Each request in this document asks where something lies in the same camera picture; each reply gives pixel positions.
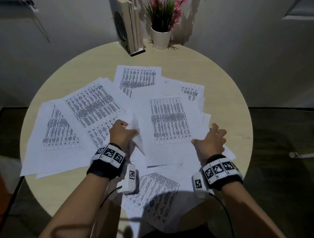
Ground person's left hand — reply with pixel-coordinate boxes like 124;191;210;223
109;119;140;150

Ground person's right hand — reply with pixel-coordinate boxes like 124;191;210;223
191;123;227;165

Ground printed paper sheet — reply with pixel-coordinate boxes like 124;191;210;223
126;117;146;155

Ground printed papers pile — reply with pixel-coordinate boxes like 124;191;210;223
113;65;236;233

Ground printed paper sheets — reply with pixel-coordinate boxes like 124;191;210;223
20;78;128;179

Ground person's right forearm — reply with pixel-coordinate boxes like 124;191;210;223
220;181;288;238

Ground person's left forearm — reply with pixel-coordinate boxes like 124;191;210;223
38;173;111;238

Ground round beige table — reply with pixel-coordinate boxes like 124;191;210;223
19;40;253;231

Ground black left wristband with markers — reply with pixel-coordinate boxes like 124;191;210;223
86;143;126;181

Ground black wristband with markers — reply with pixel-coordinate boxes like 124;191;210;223
201;154;244;192
86;143;126;181

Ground black right wristband with markers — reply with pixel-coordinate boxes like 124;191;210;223
201;154;244;192

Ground black bookend base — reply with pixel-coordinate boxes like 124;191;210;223
129;48;147;57

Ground white plastic tube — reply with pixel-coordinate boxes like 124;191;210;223
289;151;314;159

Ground white plant pot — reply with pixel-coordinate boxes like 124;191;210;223
150;25;172;50

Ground cream upright book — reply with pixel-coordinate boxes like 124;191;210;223
126;0;145;52

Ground green artificial plant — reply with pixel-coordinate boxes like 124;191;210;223
144;0;181;34

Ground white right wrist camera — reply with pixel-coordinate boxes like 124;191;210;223
192;171;214;198

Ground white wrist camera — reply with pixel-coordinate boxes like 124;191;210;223
192;171;214;198
117;163;137;196

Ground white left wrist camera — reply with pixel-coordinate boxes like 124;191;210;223
117;163;137;196

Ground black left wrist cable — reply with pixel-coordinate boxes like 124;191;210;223
99;186;123;209

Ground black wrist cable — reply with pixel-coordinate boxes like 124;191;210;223
208;192;235;238
99;186;123;209

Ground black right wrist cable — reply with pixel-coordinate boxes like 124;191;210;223
208;192;235;238

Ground grey window frame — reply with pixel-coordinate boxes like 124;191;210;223
0;0;51;43

